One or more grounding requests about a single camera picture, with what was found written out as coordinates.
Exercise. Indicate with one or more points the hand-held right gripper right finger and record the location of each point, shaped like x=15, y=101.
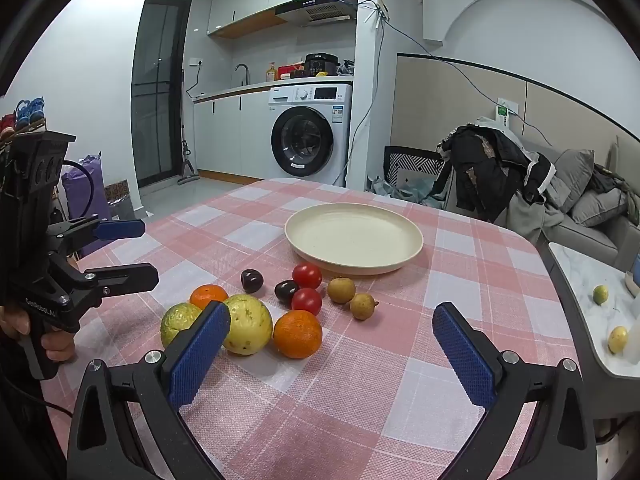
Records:
x=465, y=355

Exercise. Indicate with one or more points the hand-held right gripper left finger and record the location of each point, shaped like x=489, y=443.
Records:
x=200, y=355

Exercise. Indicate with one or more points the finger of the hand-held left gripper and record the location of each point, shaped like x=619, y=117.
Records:
x=125, y=280
x=120, y=229

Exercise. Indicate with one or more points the green guava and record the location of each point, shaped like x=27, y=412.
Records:
x=175, y=322

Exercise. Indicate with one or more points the yellow guava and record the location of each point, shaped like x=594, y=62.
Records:
x=248, y=322

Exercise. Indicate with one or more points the orange mandarin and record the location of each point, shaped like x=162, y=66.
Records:
x=209, y=296
x=297, y=334

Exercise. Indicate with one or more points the dark purple plum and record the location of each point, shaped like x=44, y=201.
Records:
x=286, y=290
x=251, y=280

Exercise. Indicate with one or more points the brown longan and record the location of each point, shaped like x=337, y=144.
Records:
x=341, y=290
x=363, y=306

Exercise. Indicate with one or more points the red tomato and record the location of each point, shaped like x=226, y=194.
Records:
x=307, y=275
x=306, y=301

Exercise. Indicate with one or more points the cream round plate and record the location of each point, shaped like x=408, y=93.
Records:
x=350, y=237

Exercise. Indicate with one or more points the person's left forearm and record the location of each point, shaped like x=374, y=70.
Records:
x=27, y=435

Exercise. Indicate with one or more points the person's left hand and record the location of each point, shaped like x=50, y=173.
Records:
x=57, y=349

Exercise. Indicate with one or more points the patterned cardboard box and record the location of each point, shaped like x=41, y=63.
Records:
x=117, y=192

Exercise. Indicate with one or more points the purple bag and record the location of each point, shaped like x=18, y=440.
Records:
x=80, y=195

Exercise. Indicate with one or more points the floor mop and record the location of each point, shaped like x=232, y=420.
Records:
x=187, y=175

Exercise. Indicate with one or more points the red shoe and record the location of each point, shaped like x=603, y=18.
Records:
x=6, y=124

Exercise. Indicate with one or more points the pink checkered tablecloth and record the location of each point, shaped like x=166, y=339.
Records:
x=350, y=385

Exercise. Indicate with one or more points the blue sandal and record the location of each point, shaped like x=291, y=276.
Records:
x=30, y=110

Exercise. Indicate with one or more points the marble side table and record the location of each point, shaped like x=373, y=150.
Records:
x=580, y=280

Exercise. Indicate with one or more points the white lower cabinet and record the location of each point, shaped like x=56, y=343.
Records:
x=225, y=135

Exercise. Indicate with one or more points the dark glass door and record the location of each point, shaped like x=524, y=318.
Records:
x=157, y=90

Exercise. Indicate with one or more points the small green fruit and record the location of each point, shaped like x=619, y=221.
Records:
x=600, y=294

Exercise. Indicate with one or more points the grey garment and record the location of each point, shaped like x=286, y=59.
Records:
x=530, y=217

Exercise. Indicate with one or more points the small yellow fruit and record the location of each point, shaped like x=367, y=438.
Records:
x=618, y=339

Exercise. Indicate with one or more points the grey sofa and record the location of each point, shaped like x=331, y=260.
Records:
x=595, y=240

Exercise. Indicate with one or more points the black jacket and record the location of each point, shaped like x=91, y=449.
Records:
x=490, y=170

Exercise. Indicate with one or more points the blue and white box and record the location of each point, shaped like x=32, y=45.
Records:
x=634, y=275

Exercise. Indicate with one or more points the black patterned bag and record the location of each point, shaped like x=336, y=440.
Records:
x=410, y=165

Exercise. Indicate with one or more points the grey pillow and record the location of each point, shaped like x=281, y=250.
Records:
x=575, y=175
x=597, y=206

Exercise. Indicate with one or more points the kitchen faucet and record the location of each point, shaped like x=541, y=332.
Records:
x=245, y=72

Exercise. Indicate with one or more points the white washing machine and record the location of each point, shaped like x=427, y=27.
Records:
x=310, y=140

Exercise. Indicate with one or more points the yellow soap bottle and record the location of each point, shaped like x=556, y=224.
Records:
x=271, y=72

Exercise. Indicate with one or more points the red box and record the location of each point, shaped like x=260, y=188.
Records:
x=290, y=71

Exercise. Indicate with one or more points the black rice cooker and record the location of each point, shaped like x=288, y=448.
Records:
x=321, y=64

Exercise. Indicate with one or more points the range hood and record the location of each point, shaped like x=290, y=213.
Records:
x=320, y=7

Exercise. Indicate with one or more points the white router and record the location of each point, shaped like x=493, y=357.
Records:
x=375, y=2

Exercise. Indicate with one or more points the wall socket with green sticker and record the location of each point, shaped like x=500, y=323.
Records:
x=502, y=110

